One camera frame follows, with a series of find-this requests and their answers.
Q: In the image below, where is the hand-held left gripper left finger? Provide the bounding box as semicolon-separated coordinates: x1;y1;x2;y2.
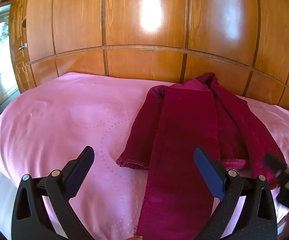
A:
11;145;95;240

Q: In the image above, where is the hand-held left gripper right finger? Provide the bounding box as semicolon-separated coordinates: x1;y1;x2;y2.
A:
194;147;278;240

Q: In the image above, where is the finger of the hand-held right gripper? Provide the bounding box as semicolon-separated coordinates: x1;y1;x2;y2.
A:
263;153;288;176

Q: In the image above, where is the maroon garment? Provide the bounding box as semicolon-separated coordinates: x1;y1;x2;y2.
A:
116;72;288;240

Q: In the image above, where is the pink bed sheet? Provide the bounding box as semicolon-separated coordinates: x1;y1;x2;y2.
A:
0;72;289;240

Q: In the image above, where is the wooden wardrobe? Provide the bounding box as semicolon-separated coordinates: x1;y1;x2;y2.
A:
24;0;289;112

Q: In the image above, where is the carved wooden door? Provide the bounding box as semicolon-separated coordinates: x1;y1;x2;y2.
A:
9;0;37;93

